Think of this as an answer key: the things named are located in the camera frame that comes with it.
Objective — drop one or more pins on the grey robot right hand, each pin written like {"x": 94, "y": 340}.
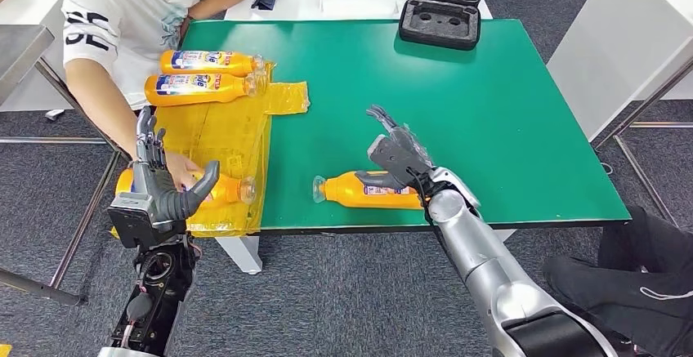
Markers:
{"x": 414, "y": 143}

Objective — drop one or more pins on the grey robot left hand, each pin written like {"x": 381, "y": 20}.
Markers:
{"x": 173, "y": 203}

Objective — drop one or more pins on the orange detergent bottle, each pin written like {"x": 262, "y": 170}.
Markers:
{"x": 346, "y": 195}
{"x": 233, "y": 189}
{"x": 211, "y": 66}
{"x": 200, "y": 95}

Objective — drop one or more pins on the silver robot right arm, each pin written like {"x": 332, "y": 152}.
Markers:
{"x": 487, "y": 268}

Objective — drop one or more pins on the white table leg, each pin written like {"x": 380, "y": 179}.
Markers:
{"x": 506, "y": 234}
{"x": 241, "y": 254}

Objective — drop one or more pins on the yellow taped cardboard mat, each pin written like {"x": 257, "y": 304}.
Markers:
{"x": 238, "y": 127}

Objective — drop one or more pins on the black foam carrying case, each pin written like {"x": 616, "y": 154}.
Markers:
{"x": 438, "y": 23}

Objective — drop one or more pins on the small white floor object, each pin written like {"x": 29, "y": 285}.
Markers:
{"x": 54, "y": 113}

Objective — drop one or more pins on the person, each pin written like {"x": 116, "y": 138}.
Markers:
{"x": 130, "y": 24}
{"x": 639, "y": 284}

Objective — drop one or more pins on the grey metal table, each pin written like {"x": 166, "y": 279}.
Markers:
{"x": 21, "y": 51}

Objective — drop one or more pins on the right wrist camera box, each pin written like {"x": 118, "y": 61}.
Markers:
{"x": 392, "y": 157}

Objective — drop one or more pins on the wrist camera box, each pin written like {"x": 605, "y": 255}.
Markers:
{"x": 130, "y": 219}
{"x": 392, "y": 157}

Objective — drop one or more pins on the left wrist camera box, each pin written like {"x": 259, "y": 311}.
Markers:
{"x": 130, "y": 219}

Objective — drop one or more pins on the grey metal desk frame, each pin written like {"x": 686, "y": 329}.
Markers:
{"x": 660, "y": 125}

